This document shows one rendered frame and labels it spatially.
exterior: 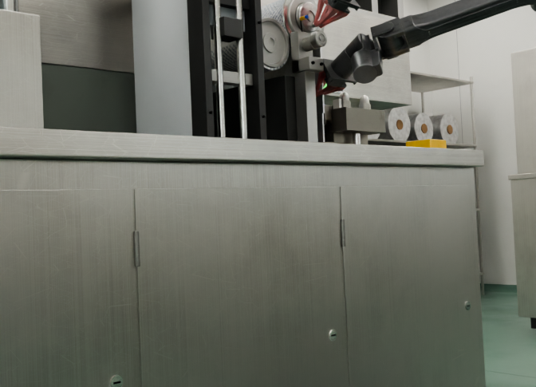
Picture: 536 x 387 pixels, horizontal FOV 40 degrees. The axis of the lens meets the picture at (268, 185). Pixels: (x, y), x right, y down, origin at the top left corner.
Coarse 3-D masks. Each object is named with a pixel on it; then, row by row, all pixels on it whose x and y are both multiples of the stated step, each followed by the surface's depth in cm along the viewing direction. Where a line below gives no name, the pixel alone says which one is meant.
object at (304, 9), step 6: (300, 6) 180; (306, 6) 181; (312, 6) 183; (300, 12) 180; (306, 12) 182; (312, 12) 183; (306, 18) 182; (312, 18) 183; (300, 24) 180; (306, 24) 181; (306, 30) 181; (312, 30) 182
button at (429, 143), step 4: (416, 140) 174; (420, 140) 173; (424, 140) 173; (428, 140) 172; (432, 140) 172; (436, 140) 173; (440, 140) 175; (444, 140) 176; (408, 144) 176; (412, 144) 175; (416, 144) 174; (420, 144) 173; (424, 144) 173; (428, 144) 172; (432, 144) 172; (436, 144) 173; (440, 144) 174; (444, 144) 176
